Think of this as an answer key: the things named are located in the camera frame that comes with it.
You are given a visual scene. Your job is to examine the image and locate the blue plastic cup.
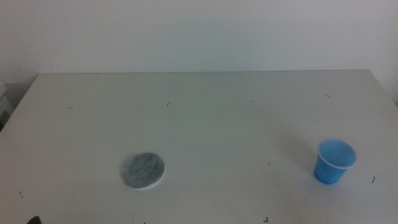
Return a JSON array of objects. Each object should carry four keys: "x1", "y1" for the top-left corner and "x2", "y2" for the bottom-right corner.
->
[{"x1": 313, "y1": 138, "x2": 358, "y2": 186}]

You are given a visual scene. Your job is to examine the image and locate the round grey felt cup mat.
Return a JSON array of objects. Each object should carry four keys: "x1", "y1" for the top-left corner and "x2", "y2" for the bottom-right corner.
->
[{"x1": 121, "y1": 152, "x2": 165, "y2": 190}]

